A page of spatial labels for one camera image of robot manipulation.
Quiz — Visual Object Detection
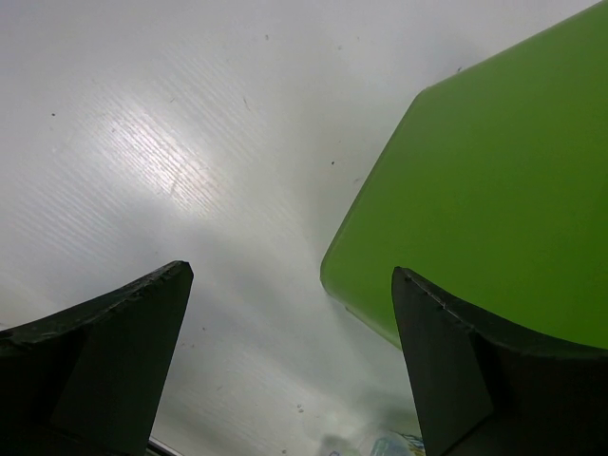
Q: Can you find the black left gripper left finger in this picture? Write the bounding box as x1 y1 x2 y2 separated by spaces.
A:
1 261 194 455

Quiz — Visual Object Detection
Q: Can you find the green plastic bin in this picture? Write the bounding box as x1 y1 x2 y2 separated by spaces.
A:
320 2 607 348

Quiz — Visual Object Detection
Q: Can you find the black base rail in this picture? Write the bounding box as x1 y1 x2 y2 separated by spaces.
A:
144 437 182 456

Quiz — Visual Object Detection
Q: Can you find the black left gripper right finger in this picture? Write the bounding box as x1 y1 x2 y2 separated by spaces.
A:
391 267 607 455

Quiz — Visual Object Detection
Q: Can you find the green label clear bottle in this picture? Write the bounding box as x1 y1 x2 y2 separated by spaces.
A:
320 422 427 456

